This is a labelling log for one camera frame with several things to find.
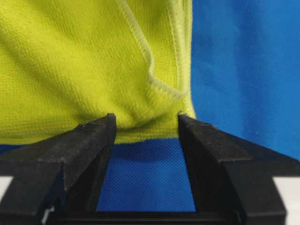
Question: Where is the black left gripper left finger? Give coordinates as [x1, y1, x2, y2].
[0, 113, 117, 225]

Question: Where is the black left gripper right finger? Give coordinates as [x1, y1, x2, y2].
[178, 114, 300, 225]

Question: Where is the yellow-green towel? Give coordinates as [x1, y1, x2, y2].
[0, 0, 195, 144]

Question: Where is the blue table cloth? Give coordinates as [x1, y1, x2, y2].
[0, 0, 300, 213]

